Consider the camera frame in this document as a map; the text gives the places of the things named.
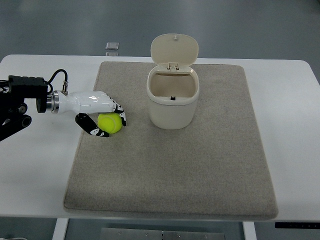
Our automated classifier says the white right table leg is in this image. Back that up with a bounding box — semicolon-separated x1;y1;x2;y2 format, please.
242;221;257;240

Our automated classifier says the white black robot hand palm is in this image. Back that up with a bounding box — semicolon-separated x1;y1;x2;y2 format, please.
46;91;117;114

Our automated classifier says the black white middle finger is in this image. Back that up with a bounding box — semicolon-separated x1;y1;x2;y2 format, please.
115;105;125;116

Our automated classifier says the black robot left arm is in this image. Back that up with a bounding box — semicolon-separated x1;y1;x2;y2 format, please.
0;69;127;140

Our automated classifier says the yellow-green tennis ball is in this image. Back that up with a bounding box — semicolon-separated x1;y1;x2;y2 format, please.
97;113;123;134

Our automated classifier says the white table leg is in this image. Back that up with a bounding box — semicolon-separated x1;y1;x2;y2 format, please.
242;221;257;240
52;218;69;240

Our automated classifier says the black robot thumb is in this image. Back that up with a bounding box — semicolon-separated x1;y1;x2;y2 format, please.
75;113;110;138

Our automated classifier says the cream lidded plastic bin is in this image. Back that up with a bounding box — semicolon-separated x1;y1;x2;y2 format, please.
146;33;200;130

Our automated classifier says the white left table leg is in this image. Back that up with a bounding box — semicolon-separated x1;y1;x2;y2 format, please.
52;218;69;240

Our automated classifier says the black table control panel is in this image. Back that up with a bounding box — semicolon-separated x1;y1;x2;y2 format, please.
274;222;320;230

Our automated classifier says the beige fabric mat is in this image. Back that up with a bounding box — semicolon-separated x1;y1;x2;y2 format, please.
63;61;278;220

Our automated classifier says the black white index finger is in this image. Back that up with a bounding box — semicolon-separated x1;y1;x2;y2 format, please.
119;112;127;127

